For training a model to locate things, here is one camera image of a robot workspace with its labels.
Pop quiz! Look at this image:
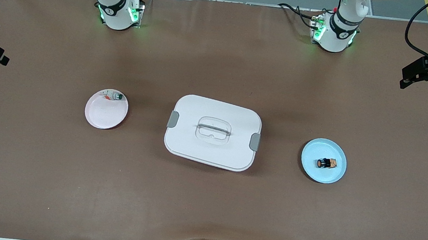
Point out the light blue round plate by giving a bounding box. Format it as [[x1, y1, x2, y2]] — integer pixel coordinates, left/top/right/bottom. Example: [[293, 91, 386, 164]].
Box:
[[298, 136, 350, 186]]

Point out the pink round plate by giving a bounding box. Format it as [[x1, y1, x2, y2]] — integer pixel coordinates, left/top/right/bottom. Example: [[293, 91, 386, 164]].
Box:
[[83, 86, 131, 132]]

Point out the grey box latch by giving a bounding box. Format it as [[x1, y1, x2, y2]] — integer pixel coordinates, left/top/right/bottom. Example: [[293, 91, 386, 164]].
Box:
[[248, 132, 261, 152], [167, 110, 180, 129]]

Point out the white lidded storage box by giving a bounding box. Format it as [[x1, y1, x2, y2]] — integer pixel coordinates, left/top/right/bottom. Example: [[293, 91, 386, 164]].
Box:
[[161, 92, 265, 175]]

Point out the green push button switch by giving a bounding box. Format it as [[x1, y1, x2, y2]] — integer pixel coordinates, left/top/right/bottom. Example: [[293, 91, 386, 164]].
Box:
[[104, 90, 125, 103]]

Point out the black left arm base cable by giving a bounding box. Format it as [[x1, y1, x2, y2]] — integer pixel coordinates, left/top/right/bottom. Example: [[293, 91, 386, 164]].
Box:
[[275, 2, 326, 30]]

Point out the aluminium table edge rail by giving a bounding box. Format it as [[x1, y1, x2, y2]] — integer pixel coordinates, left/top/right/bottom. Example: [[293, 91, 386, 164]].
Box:
[[166, 0, 428, 30]]

